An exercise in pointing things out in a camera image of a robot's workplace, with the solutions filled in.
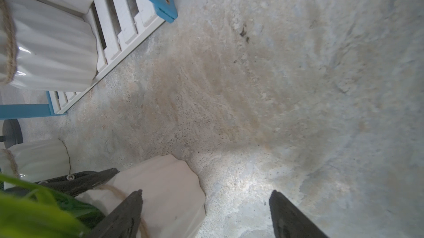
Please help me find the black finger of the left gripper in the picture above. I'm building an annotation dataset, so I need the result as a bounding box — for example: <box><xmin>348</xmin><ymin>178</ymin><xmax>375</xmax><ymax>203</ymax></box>
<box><xmin>3</xmin><ymin>168</ymin><xmax>119</xmax><ymax>197</ymax></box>

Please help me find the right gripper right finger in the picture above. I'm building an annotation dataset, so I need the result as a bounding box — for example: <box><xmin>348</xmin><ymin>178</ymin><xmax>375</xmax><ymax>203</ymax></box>
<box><xmin>269</xmin><ymin>190</ymin><xmax>328</xmax><ymax>238</ymax></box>

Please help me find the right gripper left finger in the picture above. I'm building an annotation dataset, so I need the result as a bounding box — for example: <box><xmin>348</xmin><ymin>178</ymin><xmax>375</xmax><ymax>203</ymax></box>
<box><xmin>85</xmin><ymin>190</ymin><xmax>143</xmax><ymax>238</ymax></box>

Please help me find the pink flower pot corner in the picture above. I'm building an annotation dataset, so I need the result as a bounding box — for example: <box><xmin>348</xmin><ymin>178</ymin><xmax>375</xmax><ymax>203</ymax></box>
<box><xmin>0</xmin><ymin>154</ymin><xmax>206</xmax><ymax>238</ymax></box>

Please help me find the blue white wooden rack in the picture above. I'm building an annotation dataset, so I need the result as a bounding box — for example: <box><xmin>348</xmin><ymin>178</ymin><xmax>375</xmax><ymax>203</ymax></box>
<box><xmin>1</xmin><ymin>0</ymin><xmax>178</xmax><ymax>120</ymax></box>

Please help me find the pink flower pot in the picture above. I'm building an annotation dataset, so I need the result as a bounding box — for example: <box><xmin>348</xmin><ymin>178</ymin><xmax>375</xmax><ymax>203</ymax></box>
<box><xmin>1</xmin><ymin>139</ymin><xmax>71</xmax><ymax>183</ymax></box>

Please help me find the glitter tube on black stand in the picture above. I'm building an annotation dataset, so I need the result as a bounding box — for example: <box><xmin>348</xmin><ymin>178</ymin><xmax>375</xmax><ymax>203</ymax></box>
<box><xmin>1</xmin><ymin>119</ymin><xmax>24</xmax><ymax>149</ymax></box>

